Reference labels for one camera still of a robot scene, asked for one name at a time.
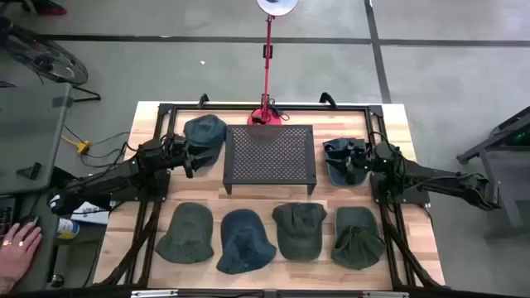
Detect black keyboard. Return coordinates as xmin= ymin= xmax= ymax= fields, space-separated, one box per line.
xmin=0 ymin=196 xmax=17 ymax=241

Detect red stand white lamp head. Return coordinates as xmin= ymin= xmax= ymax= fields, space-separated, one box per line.
xmin=247 ymin=0 xmax=299 ymax=126

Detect black device green lights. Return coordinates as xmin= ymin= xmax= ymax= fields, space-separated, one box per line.
xmin=509 ymin=131 xmax=530 ymax=147

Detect grey desk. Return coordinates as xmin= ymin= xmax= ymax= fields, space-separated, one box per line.
xmin=0 ymin=81 xmax=74 ymax=195
xmin=0 ymin=185 xmax=65 ymax=293

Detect yellow power plug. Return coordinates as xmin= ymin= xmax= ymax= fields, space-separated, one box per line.
xmin=60 ymin=135 xmax=93 ymax=156

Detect black floor fan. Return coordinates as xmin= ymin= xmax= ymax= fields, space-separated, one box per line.
xmin=0 ymin=16 xmax=102 ymax=103

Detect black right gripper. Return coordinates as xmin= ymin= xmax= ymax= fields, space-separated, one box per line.
xmin=325 ymin=138 xmax=380 ymax=185

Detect black perforated metal stand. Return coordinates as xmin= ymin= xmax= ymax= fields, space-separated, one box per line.
xmin=222 ymin=123 xmax=318 ymax=195

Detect blue denim cap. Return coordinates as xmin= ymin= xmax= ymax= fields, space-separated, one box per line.
xmin=322 ymin=137 xmax=369 ymax=188
xmin=215 ymin=208 xmax=277 ymax=276
xmin=183 ymin=114 xmax=228 ymax=166

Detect white blue drink can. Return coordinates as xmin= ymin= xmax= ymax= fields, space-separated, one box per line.
xmin=55 ymin=217 xmax=80 ymax=240

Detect red shoe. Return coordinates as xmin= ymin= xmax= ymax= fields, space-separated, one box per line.
xmin=31 ymin=0 xmax=68 ymax=17

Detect green cotton cap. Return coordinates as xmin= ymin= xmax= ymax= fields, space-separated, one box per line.
xmin=155 ymin=201 xmax=215 ymax=265
xmin=330 ymin=205 xmax=387 ymax=271
xmin=272 ymin=202 xmax=328 ymax=262

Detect small black desk object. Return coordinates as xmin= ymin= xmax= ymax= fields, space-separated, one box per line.
xmin=16 ymin=161 xmax=43 ymax=181

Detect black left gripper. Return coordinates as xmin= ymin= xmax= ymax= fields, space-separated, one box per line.
xmin=163 ymin=132 xmax=220 ymax=179

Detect wooden table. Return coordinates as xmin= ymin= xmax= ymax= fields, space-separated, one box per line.
xmin=94 ymin=102 xmax=446 ymax=291

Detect person's hand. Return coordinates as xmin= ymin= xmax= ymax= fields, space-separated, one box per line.
xmin=0 ymin=222 xmax=44 ymax=294

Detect white printed box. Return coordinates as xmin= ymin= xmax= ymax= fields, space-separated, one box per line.
xmin=70 ymin=201 xmax=113 ymax=226

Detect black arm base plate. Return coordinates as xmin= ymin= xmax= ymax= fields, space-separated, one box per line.
xmin=370 ymin=173 xmax=431 ymax=207
xmin=123 ymin=169 xmax=171 ymax=203

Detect silver metal bracket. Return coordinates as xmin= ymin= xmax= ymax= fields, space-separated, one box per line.
xmin=363 ymin=291 xmax=410 ymax=298
xmin=131 ymin=289 xmax=179 ymax=298

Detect grey metal cart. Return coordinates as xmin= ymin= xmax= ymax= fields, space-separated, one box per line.
xmin=456 ymin=106 xmax=530 ymax=241

